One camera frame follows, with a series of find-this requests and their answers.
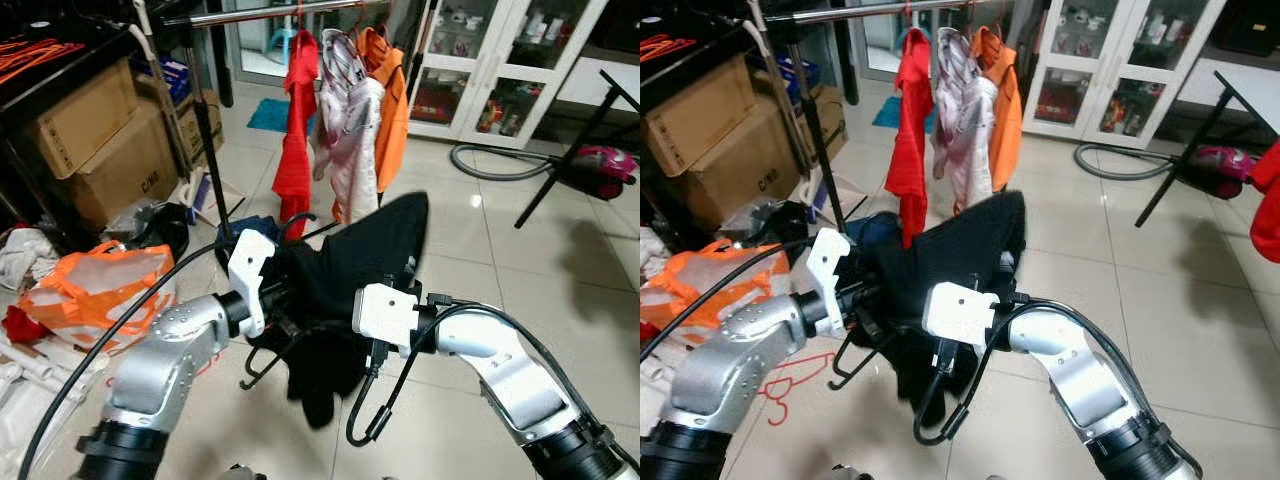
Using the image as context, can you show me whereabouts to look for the black clothes hanger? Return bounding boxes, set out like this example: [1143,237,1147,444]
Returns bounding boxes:
[828,330,881,391]
[240,330,306,393]

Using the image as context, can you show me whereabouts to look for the black garment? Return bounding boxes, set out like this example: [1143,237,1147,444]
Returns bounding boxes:
[850,190,1029,401]
[240,190,431,431]

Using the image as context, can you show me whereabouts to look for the orange hanger bundle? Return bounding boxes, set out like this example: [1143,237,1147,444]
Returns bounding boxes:
[0,38,86,86]
[640,33,696,63]

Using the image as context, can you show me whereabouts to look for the dark blue garment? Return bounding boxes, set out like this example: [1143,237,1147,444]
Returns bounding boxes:
[232,213,281,241]
[865,212,906,246]

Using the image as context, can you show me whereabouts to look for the crumpled clear plastic bag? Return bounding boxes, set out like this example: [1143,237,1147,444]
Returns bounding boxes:
[100,198,193,256]
[720,198,811,251]

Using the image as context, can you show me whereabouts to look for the orange white plastic bag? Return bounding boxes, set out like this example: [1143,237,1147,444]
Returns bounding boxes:
[640,240,791,346]
[20,240,179,353]

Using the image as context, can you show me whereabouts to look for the red hanging shirt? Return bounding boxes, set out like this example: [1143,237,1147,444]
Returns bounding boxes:
[272,30,321,236]
[885,28,933,249]

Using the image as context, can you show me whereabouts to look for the small printed cardboard box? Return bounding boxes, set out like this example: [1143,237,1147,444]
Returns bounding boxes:
[795,85,849,166]
[178,90,226,166]

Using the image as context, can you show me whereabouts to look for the white patterned hanging garment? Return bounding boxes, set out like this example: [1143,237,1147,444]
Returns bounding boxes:
[930,28,999,216]
[312,30,386,223]

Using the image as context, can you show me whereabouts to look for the black clothes rack silver rod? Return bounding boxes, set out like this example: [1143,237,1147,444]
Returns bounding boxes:
[158,0,441,246]
[760,0,1031,241]

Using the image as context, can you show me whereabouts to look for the orange hanging shirt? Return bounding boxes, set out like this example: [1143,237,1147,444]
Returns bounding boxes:
[358,28,411,196]
[972,25,1023,193]

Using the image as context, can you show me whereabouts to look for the blue printed box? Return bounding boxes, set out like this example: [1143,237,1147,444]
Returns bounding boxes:
[765,55,811,101]
[150,55,196,106]

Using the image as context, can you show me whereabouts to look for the plain brown cardboard box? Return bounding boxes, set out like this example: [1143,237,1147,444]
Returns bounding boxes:
[645,55,761,179]
[30,58,141,181]

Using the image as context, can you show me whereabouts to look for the white crumpled garment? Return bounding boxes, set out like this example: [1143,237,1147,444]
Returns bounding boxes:
[0,228,59,291]

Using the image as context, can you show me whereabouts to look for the red crumpled cloth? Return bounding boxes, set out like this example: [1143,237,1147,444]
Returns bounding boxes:
[0,303,51,346]

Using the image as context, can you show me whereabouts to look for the black work table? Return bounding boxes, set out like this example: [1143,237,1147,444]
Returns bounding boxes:
[0,0,151,231]
[640,0,771,226]

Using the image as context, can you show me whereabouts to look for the white glass door cabinet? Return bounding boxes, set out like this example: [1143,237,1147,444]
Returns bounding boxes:
[1020,0,1231,151]
[405,0,611,151]

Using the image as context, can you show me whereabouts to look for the white table black legs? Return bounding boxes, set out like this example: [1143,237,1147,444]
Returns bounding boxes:
[515,55,641,231]
[1135,55,1280,231]

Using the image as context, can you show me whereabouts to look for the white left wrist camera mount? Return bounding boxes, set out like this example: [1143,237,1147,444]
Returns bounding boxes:
[227,228,276,339]
[805,228,853,336]

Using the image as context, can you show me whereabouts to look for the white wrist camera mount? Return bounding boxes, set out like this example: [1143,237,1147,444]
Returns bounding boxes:
[352,283,421,356]
[922,282,1001,349]
[227,228,276,339]
[805,228,853,336]

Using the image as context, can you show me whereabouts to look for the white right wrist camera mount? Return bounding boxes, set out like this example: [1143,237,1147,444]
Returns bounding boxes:
[352,283,421,356]
[922,282,1001,349]

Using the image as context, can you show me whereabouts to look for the red wire hanger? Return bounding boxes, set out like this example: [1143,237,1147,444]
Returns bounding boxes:
[755,350,836,426]

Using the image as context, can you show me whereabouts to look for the grey vacuum hose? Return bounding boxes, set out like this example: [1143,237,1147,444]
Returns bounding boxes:
[1073,143,1191,183]
[447,143,571,183]

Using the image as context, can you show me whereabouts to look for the white-handled metal cane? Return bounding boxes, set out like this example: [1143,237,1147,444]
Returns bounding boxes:
[745,0,831,226]
[133,0,216,226]

